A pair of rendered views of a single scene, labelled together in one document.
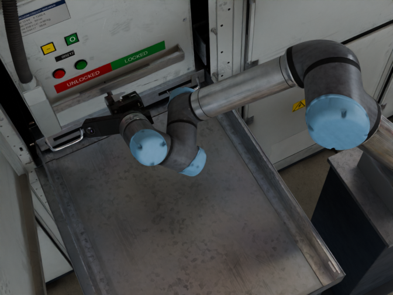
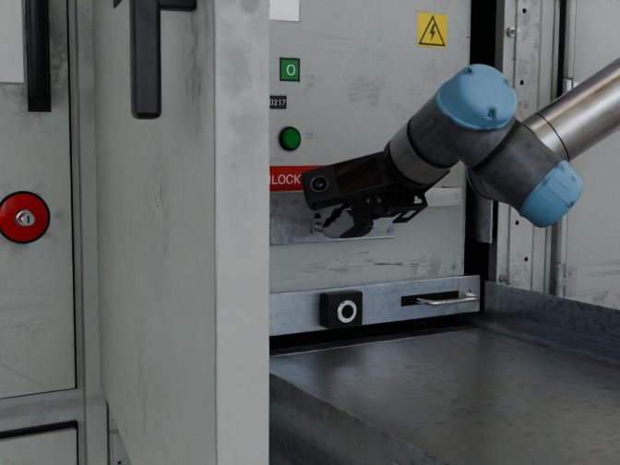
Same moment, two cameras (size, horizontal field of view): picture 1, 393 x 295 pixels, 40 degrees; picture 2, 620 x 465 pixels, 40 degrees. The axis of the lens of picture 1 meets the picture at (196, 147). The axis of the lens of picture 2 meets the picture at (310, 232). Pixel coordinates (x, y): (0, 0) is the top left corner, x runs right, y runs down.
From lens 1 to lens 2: 1.18 m
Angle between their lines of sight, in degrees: 54
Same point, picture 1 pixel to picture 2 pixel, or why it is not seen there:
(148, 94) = (385, 289)
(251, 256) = not seen: outside the picture
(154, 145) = (494, 77)
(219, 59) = (512, 239)
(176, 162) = (531, 149)
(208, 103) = (561, 109)
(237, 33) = not seen: hidden behind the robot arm
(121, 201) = (361, 398)
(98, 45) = (325, 110)
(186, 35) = (457, 173)
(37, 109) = not seen: hidden behind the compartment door
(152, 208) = (441, 403)
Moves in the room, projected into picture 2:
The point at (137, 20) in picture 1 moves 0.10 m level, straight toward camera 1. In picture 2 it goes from (390, 89) to (415, 86)
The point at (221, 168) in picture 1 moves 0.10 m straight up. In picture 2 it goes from (575, 373) to (578, 295)
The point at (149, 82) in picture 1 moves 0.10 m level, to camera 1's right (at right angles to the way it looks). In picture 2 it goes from (387, 262) to (451, 261)
